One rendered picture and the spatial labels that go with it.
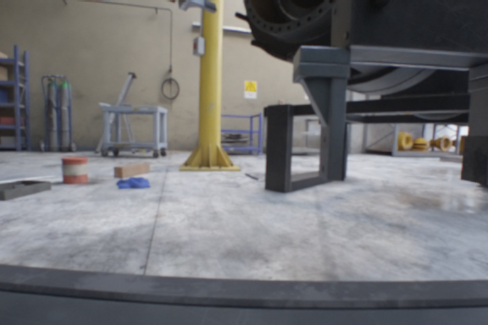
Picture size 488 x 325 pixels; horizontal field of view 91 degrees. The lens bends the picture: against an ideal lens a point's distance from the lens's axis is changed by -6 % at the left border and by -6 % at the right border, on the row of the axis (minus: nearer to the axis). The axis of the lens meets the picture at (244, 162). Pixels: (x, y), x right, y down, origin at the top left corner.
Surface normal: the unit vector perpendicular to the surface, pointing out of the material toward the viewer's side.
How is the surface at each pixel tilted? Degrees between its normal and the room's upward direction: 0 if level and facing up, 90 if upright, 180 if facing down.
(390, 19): 90
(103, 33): 90
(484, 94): 90
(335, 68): 90
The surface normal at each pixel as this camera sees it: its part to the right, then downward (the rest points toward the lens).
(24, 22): 0.26, 0.10
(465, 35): -0.01, 0.10
